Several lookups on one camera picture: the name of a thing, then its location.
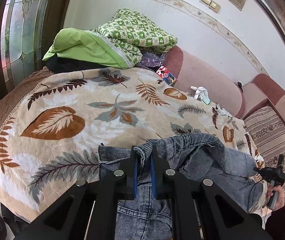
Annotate blue denim jeans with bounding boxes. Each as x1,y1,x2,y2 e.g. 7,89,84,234
98,133,268,239

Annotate person right hand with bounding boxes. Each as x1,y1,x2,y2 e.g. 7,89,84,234
267,185,285,211

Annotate striped pillow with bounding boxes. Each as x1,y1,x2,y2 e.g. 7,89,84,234
244,106,285,191

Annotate leaf pattern beige blanket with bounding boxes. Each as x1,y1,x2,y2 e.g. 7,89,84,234
0,68,264,221

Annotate white glove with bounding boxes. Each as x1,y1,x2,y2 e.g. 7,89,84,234
190,86,209,100

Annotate red blue small box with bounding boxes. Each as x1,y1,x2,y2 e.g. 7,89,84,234
156,66,177,86

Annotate pink upholstered headboard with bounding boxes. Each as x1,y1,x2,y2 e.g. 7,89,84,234
165,46,285,124

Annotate green patterned folded quilt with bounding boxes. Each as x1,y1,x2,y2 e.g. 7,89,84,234
43,9,178,69

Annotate stained glass wooden door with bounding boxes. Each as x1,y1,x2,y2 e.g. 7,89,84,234
0,0,70,100

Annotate gold wall switch plate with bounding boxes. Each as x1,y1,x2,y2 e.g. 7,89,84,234
200,0,221,13

